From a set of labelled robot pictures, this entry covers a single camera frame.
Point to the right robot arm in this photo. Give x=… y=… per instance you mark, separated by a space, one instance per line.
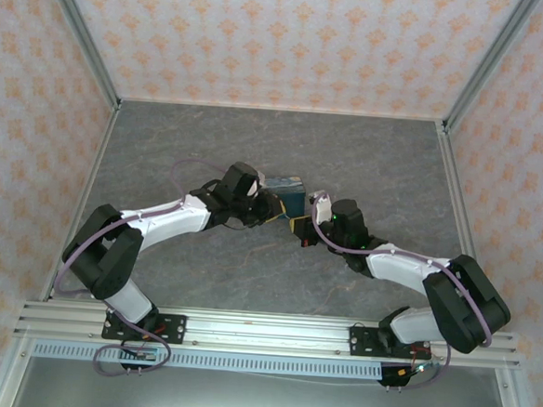
x=460 y=300

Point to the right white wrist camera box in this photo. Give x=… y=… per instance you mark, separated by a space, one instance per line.
x=321 y=209

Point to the aluminium corner post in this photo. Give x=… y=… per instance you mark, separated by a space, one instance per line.
x=491 y=65
x=83 y=36

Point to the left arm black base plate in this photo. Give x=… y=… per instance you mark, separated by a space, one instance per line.
x=171 y=329

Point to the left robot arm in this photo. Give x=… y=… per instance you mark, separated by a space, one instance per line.
x=109 y=257

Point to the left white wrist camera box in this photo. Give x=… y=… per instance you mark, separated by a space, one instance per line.
x=254 y=188

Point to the aluminium table side rail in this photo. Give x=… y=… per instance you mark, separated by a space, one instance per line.
x=456 y=188
x=94 y=168

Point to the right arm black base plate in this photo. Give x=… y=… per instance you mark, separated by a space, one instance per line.
x=364 y=342

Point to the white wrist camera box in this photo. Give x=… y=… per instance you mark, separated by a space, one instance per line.
x=254 y=188
x=321 y=209

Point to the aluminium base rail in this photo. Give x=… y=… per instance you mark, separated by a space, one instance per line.
x=267 y=331

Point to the starry night tin box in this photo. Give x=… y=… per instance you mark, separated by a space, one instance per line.
x=290 y=198

